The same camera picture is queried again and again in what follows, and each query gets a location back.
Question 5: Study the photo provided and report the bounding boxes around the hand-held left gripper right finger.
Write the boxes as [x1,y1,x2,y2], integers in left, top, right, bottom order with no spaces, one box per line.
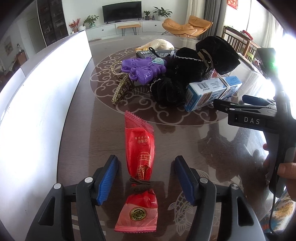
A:
[174,156,266,241]

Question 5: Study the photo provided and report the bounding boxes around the orange lounge chair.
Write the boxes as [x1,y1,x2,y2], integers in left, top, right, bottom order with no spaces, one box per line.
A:
[161,15,213,39]

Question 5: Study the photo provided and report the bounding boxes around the gold rhinestone hair claw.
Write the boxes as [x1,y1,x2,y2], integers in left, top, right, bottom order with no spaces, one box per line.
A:
[110,61,139,106]

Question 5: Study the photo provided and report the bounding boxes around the dark glass display cabinet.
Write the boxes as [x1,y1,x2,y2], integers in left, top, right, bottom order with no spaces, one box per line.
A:
[37,0,70,47]

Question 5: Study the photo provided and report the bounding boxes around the dark patterned glass desktop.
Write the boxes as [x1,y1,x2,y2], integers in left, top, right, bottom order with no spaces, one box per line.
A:
[57,35,296,241]

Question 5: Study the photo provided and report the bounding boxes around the black flat television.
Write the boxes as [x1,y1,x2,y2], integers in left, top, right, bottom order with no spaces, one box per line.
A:
[102,1,142,23]

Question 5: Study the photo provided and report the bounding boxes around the clear glasses with black temples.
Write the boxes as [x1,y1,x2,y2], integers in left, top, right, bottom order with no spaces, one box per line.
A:
[149,47,176,58]

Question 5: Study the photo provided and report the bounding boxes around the blue and white box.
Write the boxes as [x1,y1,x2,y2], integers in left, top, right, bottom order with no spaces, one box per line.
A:
[184,75,243,113]

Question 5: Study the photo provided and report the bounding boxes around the beige knit cloth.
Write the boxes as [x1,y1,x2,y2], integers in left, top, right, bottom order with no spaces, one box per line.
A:
[135,39,175,52]

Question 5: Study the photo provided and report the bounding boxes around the black cable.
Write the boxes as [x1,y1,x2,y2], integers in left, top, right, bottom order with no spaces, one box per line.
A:
[269,197,277,235]

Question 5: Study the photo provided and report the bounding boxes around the white sheer curtain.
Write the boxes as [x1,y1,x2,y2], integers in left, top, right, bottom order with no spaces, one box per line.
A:
[187,0,204,21]

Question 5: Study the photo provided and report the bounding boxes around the black velvet beaded scrunchie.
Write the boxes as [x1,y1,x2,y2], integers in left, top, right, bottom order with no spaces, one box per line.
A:
[150,75,188,107]
[165,47,216,82]

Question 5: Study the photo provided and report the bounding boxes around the green plant in teal pot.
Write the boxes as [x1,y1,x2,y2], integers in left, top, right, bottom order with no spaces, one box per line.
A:
[83,15,99,29]

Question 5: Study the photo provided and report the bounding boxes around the tan rubber band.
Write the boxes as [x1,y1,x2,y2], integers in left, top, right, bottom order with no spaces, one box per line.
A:
[218,77,232,98]

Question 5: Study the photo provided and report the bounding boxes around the black rectangular box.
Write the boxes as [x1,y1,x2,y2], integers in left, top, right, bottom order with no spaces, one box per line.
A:
[136,49,178,59]

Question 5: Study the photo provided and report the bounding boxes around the white television cabinet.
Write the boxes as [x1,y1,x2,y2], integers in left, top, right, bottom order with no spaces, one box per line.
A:
[85,20,167,41]

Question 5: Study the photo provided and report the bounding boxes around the wooden chair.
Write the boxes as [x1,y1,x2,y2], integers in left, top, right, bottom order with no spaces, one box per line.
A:
[223,25,260,61]

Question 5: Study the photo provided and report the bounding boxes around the wooden bench with metal legs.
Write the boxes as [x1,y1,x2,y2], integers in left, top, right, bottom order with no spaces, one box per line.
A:
[117,24,141,36]

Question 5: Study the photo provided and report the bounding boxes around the wooden side cabinet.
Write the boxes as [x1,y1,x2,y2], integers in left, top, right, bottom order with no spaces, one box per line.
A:
[9,50,28,72]

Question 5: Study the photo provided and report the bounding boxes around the black velvet hair bow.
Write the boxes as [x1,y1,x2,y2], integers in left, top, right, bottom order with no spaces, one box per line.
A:
[195,35,241,76]

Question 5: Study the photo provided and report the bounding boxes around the red snack packet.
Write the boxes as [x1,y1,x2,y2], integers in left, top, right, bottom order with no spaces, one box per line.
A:
[114,110,159,233]

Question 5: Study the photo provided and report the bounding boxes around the purple plastic hair clip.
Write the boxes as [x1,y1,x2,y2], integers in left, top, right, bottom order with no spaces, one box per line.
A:
[121,58,167,85]

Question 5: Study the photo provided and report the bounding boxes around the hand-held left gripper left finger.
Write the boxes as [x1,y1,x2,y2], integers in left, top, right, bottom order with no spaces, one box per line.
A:
[25,155,120,241]

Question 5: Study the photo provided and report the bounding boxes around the framed painting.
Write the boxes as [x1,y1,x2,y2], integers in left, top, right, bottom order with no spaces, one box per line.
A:
[3,36,12,56]

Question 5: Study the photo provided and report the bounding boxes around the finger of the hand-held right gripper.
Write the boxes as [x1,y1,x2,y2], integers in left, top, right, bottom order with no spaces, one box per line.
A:
[213,99,277,114]
[242,95,276,105]

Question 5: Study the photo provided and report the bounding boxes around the grey curtain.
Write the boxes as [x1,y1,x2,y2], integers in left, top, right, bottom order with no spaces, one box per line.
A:
[203,0,228,35]

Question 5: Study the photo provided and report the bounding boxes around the large plant in white pot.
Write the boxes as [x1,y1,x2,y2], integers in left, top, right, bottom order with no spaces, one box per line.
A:
[153,6,173,21]

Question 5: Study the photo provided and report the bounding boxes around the white storage box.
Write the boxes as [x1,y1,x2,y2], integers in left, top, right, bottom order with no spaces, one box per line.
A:
[0,30,92,232]

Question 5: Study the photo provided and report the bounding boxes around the red flowers in vase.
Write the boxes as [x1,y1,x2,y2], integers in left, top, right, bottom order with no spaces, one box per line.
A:
[69,19,80,33]

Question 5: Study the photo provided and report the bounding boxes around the person's right hand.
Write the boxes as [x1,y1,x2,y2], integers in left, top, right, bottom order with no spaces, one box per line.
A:
[263,143,296,193]

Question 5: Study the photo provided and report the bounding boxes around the floral patterned cloth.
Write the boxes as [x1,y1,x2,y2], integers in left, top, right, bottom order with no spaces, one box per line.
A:
[260,191,296,235]

